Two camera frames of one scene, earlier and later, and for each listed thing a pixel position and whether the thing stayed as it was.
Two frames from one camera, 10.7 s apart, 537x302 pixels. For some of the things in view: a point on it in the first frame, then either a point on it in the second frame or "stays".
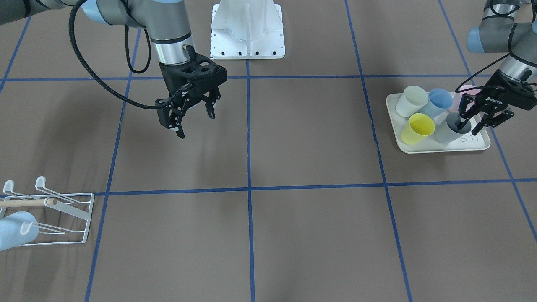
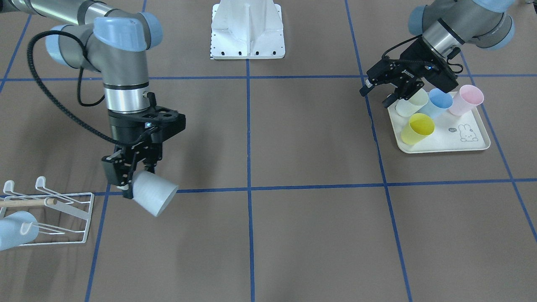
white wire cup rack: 82,210 stays
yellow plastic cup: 419,126 stays
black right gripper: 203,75 -> 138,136
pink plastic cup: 455,105 stays
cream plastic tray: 468,141 stays
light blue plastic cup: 19,228 stays
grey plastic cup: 448,130 -> 152,192
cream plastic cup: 413,98 stays
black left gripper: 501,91 -> 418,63
